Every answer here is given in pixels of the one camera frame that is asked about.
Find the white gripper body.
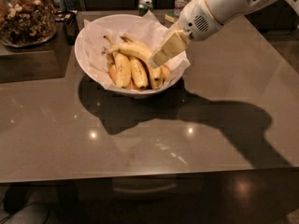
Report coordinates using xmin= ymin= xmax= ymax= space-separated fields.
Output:
xmin=178 ymin=0 xmax=222 ymax=40

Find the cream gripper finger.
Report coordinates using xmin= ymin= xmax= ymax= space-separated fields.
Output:
xmin=149 ymin=30 xmax=190 ymax=68
xmin=166 ymin=21 xmax=180 ymax=35

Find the yellow banana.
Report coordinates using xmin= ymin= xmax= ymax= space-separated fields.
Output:
xmin=104 ymin=42 xmax=163 ymax=90
xmin=129 ymin=56 xmax=149 ymax=89
xmin=104 ymin=35 xmax=131 ymax=89

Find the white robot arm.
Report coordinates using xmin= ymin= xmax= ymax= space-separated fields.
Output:
xmin=149 ymin=0 xmax=299 ymax=68

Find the white ceramic bowl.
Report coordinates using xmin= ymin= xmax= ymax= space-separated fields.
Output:
xmin=74 ymin=13 xmax=187 ymax=99

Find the small far-left banana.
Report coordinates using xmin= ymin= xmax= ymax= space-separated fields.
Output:
xmin=106 ymin=54 xmax=116 ymax=82

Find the small yellow-lidded container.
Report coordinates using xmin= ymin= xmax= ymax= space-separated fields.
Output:
xmin=164 ymin=10 xmax=176 ymax=23

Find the green soda can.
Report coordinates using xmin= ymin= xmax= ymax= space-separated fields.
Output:
xmin=137 ymin=0 xmax=153 ymax=16

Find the small dark box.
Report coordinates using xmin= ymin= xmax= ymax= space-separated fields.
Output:
xmin=55 ymin=11 xmax=79 ymax=45

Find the dark raised counter block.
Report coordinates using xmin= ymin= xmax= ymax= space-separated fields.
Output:
xmin=0 ymin=22 xmax=71 ymax=83

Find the glass jar of nuts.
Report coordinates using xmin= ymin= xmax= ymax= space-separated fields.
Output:
xmin=0 ymin=0 xmax=56 ymax=48

